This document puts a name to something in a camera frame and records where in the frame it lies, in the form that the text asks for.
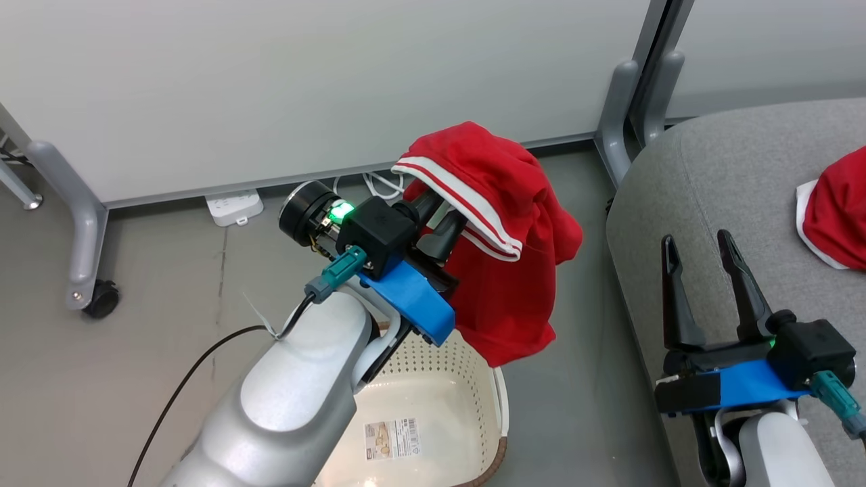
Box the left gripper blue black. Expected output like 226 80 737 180
279 180 469 347

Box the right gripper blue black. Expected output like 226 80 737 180
654 229 813 415

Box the red garment with striped trim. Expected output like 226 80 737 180
391 121 584 368

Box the red garment with white edge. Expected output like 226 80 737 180
796 145 866 271

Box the grey fabric sofa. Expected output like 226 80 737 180
606 98 866 487

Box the beige plastic laundry basket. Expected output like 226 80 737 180
311 321 509 487

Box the large white partition panel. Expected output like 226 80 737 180
0 0 670 210

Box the white zip tie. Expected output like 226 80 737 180
243 292 279 340

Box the white power strip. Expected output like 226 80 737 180
205 190 265 227

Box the basket label sticker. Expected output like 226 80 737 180
364 417 422 463

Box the narrow white partition panel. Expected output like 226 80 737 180
666 0 866 124

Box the black caster wheel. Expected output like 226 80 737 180
83 280 120 319

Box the grey partition foot with caster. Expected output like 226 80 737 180
27 140 110 310

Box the grey metal table leg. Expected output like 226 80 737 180
0 159 43 210

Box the coiled white power cable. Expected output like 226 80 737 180
332 171 407 202

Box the teal left camera connector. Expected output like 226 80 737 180
304 246 367 303

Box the teal camera connector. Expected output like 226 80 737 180
304 246 367 303
810 370 866 440

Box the teal right camera connector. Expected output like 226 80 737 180
810 370 866 440

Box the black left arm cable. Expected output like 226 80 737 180
127 291 319 487

